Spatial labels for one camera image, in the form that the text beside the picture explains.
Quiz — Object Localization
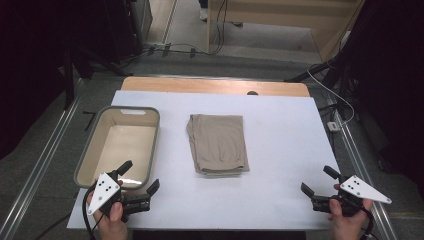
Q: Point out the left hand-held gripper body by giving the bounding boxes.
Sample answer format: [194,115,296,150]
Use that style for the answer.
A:
[86,169,152,224]

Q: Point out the black cables on floor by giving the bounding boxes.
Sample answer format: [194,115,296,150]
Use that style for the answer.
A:
[141,0,230,59]

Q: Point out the white table cover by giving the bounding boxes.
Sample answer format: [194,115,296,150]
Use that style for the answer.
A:
[66,90,342,231]

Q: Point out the black metal stand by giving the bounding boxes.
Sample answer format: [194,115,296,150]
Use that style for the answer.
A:
[61,44,134,111]

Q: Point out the thin black floor cable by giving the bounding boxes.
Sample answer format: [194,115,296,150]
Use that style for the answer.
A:
[34,213,72,240]

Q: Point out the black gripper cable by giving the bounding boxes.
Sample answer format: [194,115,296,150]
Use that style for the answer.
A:
[357,203,380,240]
[81,184,98,240]

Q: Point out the person's right hand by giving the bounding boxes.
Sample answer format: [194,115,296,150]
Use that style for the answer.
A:
[327,183,374,240]

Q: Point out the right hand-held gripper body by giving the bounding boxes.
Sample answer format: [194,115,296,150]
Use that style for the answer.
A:
[310,173,393,218]

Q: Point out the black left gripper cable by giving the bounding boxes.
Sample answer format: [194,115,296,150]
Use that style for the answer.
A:
[81,184,98,240]

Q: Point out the folded beige cloth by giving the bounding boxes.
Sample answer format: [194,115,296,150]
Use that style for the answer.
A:
[186,113,251,178]

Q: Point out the metal floor rail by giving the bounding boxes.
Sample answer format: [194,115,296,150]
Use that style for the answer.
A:
[0,79,86,240]
[328,96,399,240]

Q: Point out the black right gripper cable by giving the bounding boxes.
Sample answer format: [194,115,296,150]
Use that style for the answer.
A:
[357,203,380,240]

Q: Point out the wooden table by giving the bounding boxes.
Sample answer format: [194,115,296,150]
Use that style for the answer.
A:
[120,76,311,98]

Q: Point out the person's left hand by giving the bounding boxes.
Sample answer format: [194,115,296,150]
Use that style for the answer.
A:
[92,200,130,240]

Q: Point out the light wooden partition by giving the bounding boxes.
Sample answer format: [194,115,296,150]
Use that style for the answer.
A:
[205,0,366,63]

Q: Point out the black curtain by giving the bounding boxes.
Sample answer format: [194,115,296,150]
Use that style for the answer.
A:
[0,0,134,160]
[333,0,424,201]

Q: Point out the white cable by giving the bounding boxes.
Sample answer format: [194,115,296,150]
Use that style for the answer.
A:
[306,68,356,126]

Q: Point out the beige basket with grey rim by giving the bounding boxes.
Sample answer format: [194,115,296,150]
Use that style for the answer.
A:
[73,105,161,191]

